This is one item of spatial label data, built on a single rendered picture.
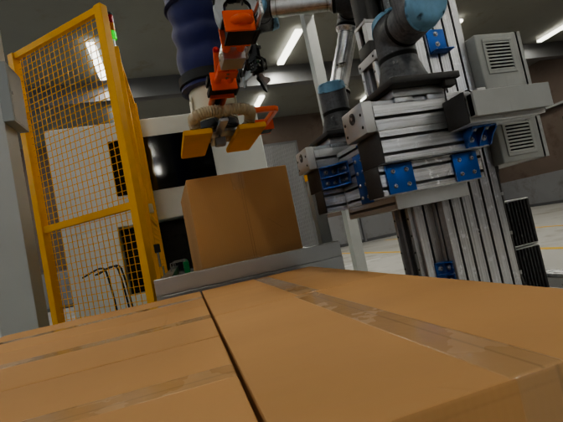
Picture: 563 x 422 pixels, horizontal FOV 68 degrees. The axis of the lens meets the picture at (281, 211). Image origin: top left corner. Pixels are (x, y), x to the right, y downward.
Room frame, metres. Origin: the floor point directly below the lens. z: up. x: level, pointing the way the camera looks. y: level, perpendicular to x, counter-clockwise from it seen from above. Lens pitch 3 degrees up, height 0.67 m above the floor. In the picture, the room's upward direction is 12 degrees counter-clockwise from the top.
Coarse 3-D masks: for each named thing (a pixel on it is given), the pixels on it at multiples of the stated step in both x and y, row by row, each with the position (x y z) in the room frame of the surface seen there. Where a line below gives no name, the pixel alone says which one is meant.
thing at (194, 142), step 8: (208, 128) 1.39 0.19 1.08; (184, 136) 1.37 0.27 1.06; (192, 136) 1.39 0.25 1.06; (200, 136) 1.41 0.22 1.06; (208, 136) 1.43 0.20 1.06; (184, 144) 1.47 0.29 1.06; (192, 144) 1.49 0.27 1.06; (200, 144) 1.51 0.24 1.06; (208, 144) 1.53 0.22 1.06; (184, 152) 1.59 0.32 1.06; (192, 152) 1.62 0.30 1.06; (200, 152) 1.64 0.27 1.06
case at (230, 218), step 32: (192, 192) 1.54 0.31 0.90; (224, 192) 1.58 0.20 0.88; (256, 192) 1.61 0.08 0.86; (288, 192) 1.65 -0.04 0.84; (192, 224) 1.63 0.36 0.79; (224, 224) 1.57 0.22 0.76; (256, 224) 1.61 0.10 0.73; (288, 224) 1.64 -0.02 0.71; (192, 256) 2.02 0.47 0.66; (224, 256) 1.56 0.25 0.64; (256, 256) 1.60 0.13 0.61
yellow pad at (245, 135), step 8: (240, 128) 1.42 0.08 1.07; (248, 128) 1.43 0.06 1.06; (256, 128) 1.44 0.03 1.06; (264, 128) 1.47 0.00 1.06; (232, 136) 1.55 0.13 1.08; (240, 136) 1.52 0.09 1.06; (248, 136) 1.54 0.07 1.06; (256, 136) 1.56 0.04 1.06; (232, 144) 1.61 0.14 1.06; (240, 144) 1.64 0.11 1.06; (248, 144) 1.66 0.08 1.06
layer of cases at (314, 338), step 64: (128, 320) 1.04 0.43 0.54; (192, 320) 0.84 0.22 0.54; (256, 320) 0.70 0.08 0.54; (320, 320) 0.60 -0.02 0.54; (384, 320) 0.53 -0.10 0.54; (448, 320) 0.47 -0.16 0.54; (512, 320) 0.43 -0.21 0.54; (0, 384) 0.61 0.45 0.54; (64, 384) 0.53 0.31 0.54; (128, 384) 0.48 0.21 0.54; (192, 384) 0.43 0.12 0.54; (256, 384) 0.39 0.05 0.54; (320, 384) 0.36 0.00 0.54; (384, 384) 0.33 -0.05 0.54; (448, 384) 0.31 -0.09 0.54; (512, 384) 0.30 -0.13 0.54
